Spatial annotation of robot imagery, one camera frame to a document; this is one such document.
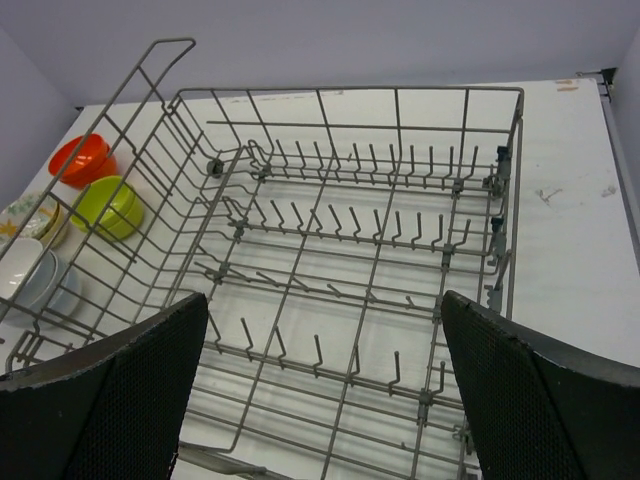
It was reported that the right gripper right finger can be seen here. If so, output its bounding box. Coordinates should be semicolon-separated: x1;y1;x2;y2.
441;290;639;479

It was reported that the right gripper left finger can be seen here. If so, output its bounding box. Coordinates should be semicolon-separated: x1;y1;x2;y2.
1;293;208;479

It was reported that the white bowl front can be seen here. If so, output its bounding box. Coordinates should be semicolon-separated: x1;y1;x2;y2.
30;267;82;316

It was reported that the white bowl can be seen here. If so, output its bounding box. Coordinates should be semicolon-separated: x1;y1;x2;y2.
10;251;62;311
30;267;82;316
0;238;43;299

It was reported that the lime green bowl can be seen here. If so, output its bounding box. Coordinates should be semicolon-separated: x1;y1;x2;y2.
100;193;145;241
71;175;135;232

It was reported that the floral patterned bowl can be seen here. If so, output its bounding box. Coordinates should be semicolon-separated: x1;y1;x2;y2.
0;192;59;245

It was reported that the orange bowl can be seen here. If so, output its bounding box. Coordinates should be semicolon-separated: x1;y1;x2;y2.
48;134;109;181
62;155;118;189

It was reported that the beige blue patterned bowl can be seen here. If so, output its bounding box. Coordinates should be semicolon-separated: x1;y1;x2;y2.
39;204;69;249

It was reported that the grey wire dish rack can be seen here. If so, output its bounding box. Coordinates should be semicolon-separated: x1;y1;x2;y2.
1;37;525;479

